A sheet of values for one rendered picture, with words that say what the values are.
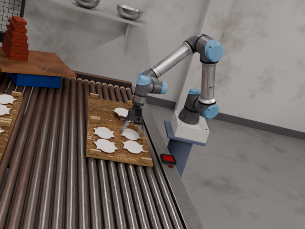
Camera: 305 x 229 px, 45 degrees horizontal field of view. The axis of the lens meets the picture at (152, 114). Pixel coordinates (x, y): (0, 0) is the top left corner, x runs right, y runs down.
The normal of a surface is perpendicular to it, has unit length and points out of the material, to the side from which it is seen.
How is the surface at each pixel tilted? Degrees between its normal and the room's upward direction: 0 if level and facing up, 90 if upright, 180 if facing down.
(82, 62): 90
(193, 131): 90
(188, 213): 0
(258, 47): 90
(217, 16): 90
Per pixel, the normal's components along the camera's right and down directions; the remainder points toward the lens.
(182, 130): 0.06, 0.38
